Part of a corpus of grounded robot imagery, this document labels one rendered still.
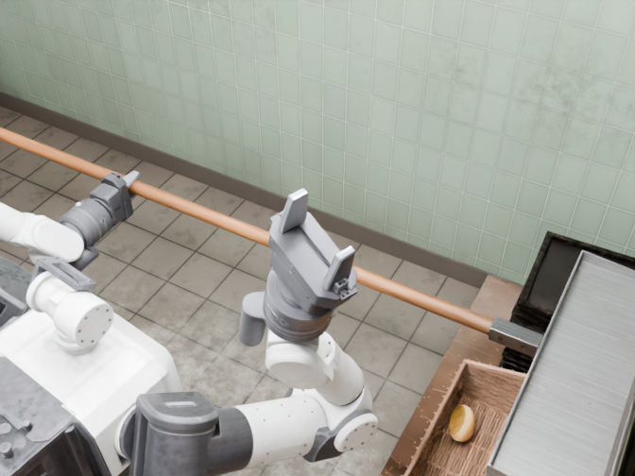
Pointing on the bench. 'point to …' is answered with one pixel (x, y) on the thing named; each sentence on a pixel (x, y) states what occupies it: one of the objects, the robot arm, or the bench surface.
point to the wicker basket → (461, 389)
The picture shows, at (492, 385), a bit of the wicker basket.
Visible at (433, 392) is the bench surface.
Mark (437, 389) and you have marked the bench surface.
